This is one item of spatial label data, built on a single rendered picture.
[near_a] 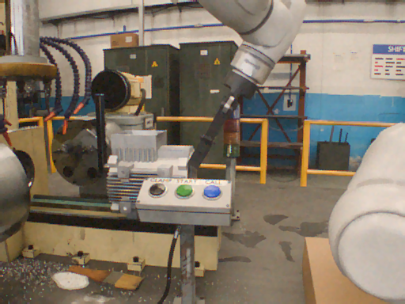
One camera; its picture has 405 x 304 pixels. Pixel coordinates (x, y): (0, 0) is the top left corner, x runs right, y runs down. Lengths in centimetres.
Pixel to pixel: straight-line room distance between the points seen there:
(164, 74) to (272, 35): 340
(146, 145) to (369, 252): 55
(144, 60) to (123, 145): 341
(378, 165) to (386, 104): 550
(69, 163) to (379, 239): 101
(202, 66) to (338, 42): 281
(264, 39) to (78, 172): 80
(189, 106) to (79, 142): 286
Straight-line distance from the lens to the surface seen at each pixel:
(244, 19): 59
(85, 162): 111
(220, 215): 52
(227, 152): 103
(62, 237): 90
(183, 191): 52
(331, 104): 565
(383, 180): 38
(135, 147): 74
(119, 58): 431
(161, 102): 399
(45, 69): 89
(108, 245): 84
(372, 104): 581
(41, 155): 111
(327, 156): 523
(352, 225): 35
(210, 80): 379
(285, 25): 65
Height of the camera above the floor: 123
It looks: 10 degrees down
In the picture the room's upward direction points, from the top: straight up
